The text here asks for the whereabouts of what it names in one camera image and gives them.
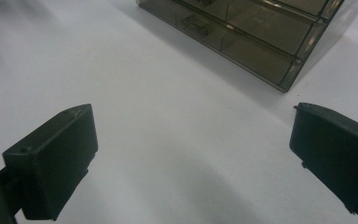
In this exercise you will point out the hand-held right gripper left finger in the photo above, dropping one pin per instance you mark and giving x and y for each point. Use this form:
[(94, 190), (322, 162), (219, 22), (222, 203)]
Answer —
[(52, 161)]

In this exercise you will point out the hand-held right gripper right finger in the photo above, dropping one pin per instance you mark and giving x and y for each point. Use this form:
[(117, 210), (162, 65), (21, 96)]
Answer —
[(338, 155)]

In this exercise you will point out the smoky clear plastic drawer cabinet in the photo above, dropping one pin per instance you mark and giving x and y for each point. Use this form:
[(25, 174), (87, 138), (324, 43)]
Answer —
[(317, 40)]

